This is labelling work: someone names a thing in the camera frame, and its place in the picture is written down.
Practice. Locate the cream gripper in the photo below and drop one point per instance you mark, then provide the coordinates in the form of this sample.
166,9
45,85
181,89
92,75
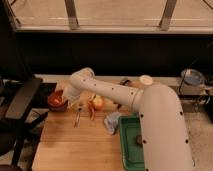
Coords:
71,94

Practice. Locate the orange bowl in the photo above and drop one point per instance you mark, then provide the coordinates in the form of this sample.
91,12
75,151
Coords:
56,102

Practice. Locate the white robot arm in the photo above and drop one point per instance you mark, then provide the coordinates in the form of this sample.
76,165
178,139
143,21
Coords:
165,137

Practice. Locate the green plastic tray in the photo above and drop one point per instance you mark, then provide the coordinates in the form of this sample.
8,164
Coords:
131,152

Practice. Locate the orange carrot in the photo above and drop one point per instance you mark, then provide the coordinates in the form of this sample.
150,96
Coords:
91,110

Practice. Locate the red yellow apple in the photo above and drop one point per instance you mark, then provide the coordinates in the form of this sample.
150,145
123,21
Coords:
98,102

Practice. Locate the metal fork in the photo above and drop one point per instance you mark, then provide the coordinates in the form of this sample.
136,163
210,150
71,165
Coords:
78,114

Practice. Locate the black chair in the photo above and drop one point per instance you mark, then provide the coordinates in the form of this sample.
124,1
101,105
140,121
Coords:
13,126

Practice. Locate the light blue crumpled cloth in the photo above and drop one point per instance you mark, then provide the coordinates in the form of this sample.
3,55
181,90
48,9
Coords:
111,122

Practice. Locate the small dark metal can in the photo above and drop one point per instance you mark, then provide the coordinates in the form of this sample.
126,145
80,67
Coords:
124,81

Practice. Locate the white lidded cup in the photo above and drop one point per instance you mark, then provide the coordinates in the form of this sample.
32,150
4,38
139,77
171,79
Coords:
146,80

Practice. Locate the dark rectangular sponge block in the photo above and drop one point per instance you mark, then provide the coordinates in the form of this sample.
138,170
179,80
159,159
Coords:
138,140

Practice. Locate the grey bowl on shelf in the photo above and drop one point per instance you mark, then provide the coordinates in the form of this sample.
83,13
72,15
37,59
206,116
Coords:
192,77

